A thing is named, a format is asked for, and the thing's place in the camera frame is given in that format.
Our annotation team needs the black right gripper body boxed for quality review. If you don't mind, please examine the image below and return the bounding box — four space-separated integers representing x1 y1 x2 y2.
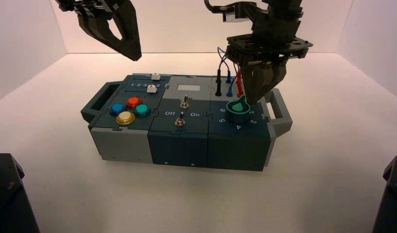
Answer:
225 33 314 70

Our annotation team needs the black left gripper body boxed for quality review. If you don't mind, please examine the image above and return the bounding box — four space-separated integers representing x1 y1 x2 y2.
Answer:
55 0 114 17

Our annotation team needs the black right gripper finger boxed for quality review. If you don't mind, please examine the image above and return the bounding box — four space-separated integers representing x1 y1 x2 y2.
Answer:
264 62 288 98
242 65 269 105

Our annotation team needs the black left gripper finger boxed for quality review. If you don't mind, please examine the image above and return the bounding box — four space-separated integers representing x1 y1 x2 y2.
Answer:
77 14 136 61
111 0 142 62

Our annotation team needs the black knob with green outline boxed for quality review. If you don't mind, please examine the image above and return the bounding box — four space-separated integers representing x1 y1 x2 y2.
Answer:
225 96 250 124

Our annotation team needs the white display window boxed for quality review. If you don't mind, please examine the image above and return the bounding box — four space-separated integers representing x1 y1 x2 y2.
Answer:
177 84 201 92

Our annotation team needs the red round push button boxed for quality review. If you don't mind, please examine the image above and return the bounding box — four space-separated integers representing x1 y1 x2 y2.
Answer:
125 97 142 110

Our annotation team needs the blue round push button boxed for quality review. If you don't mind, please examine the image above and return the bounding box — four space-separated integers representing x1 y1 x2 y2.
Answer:
109 102 127 117

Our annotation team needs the teal round push button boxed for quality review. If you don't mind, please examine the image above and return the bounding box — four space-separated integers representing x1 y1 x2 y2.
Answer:
134 104 152 118

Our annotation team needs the yellow round push button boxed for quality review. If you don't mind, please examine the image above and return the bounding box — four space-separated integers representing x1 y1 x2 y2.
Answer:
116 111 136 126

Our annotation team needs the dark teal grey control box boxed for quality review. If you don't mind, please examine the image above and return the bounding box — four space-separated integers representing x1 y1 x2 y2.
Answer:
81 74 293 172

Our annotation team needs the red banana plug cable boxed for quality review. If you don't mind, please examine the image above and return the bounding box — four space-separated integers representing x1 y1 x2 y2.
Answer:
234 63 245 99

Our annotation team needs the blue banana plug cable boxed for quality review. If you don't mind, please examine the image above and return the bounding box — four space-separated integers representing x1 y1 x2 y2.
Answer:
217 46 239 98

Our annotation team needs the black banana plug cable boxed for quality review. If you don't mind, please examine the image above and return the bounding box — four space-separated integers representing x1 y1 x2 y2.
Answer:
215 54 229 97

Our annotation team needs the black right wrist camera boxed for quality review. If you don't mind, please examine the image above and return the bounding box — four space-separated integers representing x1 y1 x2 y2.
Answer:
222 1 261 23

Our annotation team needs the black camera cable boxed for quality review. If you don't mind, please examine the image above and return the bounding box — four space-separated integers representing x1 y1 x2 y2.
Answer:
204 0 226 14

